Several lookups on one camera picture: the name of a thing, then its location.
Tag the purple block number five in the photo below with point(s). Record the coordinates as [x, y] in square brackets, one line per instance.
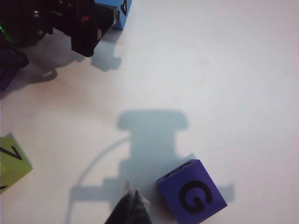
[198, 186]

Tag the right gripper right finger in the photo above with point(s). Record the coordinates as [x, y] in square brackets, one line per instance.
[140, 210]

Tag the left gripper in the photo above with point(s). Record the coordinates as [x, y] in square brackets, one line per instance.
[84, 32]

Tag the purple block nine and D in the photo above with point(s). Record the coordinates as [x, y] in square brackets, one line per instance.
[4, 80]

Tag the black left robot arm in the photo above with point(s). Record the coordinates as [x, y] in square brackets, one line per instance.
[23, 18]

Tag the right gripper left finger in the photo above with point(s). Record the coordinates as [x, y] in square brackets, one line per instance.
[121, 212]

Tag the green block nine and J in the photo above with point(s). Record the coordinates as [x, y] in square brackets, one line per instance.
[14, 168]

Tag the blue block fish picture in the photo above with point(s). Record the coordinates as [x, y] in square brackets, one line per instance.
[122, 22]

